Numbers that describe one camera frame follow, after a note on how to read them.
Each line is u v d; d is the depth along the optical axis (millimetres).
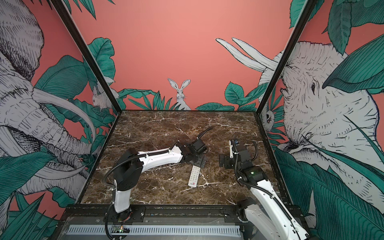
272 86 1039
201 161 788
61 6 692
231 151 700
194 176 858
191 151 665
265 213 473
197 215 760
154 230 701
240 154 571
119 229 700
